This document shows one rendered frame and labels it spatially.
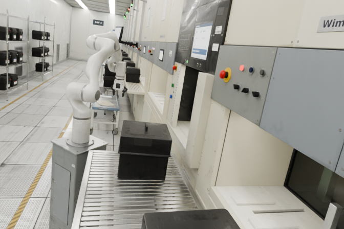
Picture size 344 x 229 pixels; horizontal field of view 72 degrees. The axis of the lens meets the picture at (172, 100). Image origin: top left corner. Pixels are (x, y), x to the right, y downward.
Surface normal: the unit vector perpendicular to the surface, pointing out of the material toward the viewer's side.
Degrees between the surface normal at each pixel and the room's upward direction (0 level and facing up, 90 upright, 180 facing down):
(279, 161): 90
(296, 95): 90
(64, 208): 90
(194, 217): 0
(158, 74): 90
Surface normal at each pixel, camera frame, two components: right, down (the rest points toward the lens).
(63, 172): -0.51, 0.11
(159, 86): 0.23, 0.24
